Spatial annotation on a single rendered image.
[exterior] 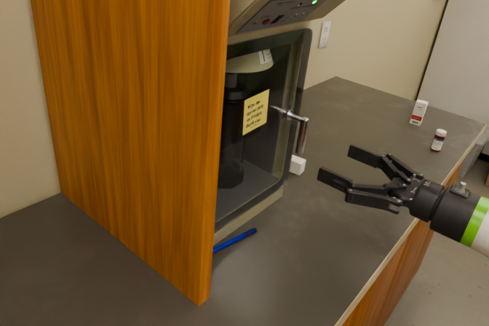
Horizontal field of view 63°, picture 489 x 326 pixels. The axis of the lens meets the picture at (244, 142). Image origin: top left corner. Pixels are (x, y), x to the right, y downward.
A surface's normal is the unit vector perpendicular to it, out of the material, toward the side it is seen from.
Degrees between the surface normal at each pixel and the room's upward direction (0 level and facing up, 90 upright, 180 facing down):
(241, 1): 90
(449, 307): 0
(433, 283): 0
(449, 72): 90
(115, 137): 90
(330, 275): 0
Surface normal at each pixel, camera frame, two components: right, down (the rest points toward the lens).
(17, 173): 0.77, 0.37
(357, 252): 0.09, -0.88
